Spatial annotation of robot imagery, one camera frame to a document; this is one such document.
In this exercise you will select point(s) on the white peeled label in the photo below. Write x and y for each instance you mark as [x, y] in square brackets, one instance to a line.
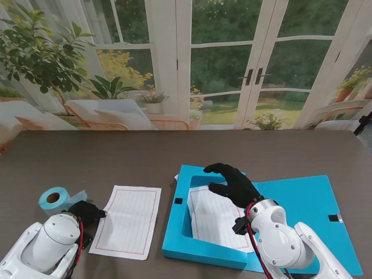
[175, 177]

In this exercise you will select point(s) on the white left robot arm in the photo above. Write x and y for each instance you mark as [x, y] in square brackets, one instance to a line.
[49, 241]

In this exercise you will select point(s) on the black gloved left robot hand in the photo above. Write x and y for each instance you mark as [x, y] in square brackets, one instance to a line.
[84, 212]

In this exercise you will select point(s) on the printed garden window backdrop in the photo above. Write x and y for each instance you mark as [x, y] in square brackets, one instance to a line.
[221, 58]

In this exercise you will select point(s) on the blue plastic file box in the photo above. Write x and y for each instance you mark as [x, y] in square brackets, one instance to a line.
[299, 197]

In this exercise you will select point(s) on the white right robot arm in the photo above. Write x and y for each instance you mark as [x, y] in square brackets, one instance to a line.
[279, 241]

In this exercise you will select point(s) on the blue-backed white label roll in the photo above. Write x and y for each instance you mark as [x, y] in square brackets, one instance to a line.
[55, 205]

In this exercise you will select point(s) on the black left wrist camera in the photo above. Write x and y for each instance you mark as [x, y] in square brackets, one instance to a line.
[85, 241]

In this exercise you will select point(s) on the black tripod stand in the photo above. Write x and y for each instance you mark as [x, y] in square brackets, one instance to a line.
[363, 123]

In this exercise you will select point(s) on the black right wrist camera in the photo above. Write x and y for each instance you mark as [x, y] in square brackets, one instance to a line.
[240, 226]

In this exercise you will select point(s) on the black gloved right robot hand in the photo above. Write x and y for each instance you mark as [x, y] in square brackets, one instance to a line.
[238, 186]

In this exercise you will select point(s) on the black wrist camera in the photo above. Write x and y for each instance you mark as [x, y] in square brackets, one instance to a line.
[240, 226]
[85, 241]

